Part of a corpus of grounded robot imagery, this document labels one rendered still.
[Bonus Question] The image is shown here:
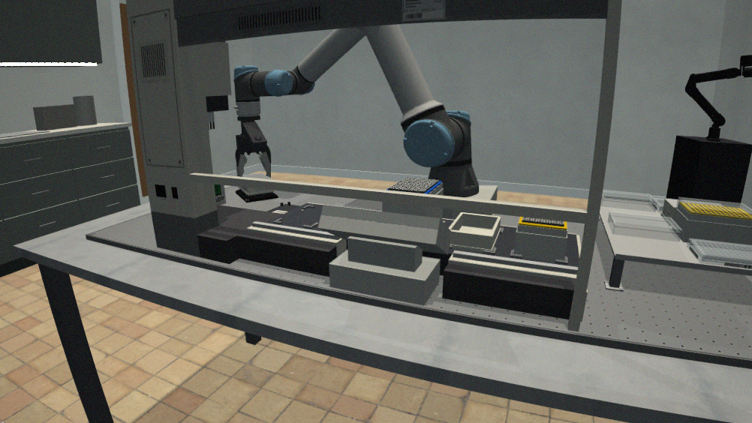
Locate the blue tip rack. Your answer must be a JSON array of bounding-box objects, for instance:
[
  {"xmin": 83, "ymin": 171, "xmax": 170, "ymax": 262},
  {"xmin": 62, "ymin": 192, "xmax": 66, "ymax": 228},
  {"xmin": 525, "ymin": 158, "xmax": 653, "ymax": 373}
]
[{"xmin": 382, "ymin": 202, "xmax": 443, "ymax": 220}]

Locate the beige rectangular tray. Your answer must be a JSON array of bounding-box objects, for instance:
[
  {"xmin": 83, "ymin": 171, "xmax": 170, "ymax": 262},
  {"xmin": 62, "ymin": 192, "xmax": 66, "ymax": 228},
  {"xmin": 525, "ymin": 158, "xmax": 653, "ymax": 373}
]
[{"xmin": 449, "ymin": 212, "xmax": 501, "ymax": 252}]

